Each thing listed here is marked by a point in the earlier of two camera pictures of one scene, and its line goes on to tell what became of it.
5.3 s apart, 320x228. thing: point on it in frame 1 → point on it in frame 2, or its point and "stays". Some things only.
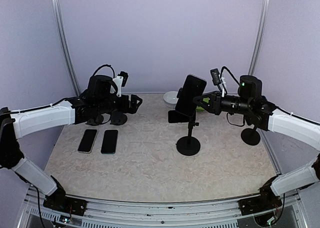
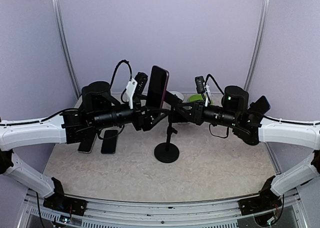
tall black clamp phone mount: (188, 145) → (168, 152)
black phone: (192, 86) → (157, 85)
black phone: (109, 142) stays
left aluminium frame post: (56, 1) stays
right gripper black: (214, 104) → (198, 109)
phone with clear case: (88, 140) stays
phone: (174, 116) stays
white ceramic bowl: (170, 98) → (179, 95)
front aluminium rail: (216, 213) stays
